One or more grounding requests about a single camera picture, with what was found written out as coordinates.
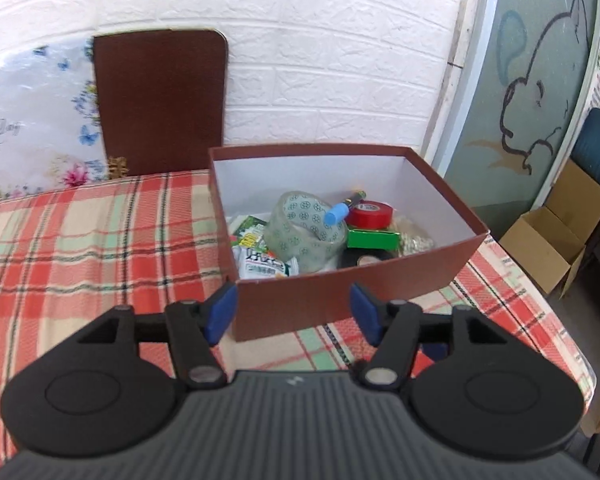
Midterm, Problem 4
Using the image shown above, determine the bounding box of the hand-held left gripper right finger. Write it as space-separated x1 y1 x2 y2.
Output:
349 282 511 391

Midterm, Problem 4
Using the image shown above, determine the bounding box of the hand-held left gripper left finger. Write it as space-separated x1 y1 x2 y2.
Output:
75 281 239 388

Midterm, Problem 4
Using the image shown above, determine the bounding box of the brown cardboard box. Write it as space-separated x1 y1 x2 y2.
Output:
207 142 491 343

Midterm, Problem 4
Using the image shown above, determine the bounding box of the small green box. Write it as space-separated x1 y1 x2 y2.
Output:
346 227 401 251

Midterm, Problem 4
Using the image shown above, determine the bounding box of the green white packet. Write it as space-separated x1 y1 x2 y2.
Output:
232 215 271 253

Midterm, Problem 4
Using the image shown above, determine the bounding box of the red tape roll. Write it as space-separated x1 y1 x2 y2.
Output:
346 200 395 229

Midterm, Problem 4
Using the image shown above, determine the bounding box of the black marker with blue cap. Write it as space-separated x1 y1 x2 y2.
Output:
323 189 368 227

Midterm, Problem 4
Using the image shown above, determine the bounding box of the black tape roll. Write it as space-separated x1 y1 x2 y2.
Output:
339 247 396 270

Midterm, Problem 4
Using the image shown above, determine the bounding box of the white printed packet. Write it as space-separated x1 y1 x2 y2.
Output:
232 246 301 281

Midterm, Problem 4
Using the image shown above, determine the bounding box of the bag of beads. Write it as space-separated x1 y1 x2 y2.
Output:
392 215 437 257

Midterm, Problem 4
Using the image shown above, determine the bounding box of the clear tape roll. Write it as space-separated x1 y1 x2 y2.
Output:
263 190 348 275

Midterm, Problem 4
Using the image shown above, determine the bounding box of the plaid blanket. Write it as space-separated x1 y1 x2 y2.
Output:
0 170 596 461

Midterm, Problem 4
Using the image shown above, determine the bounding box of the open cardboard box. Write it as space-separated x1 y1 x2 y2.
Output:
500 160 600 298

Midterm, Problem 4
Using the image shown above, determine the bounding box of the brown board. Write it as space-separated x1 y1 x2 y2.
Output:
92 29 229 177

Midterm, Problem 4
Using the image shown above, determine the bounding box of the frosted door with cat drawing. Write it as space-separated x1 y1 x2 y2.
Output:
422 0 600 238

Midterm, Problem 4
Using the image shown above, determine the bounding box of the blue chair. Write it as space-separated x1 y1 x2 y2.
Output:
570 107 600 281

